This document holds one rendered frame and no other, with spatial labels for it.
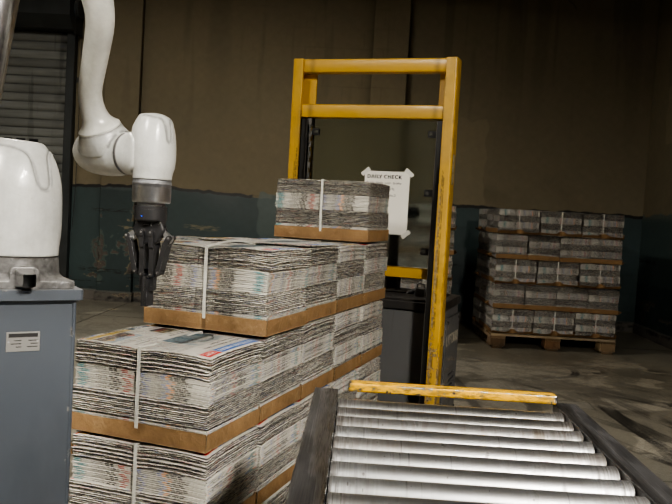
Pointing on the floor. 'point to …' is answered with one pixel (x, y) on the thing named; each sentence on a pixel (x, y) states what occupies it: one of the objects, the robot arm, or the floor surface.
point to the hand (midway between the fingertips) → (147, 290)
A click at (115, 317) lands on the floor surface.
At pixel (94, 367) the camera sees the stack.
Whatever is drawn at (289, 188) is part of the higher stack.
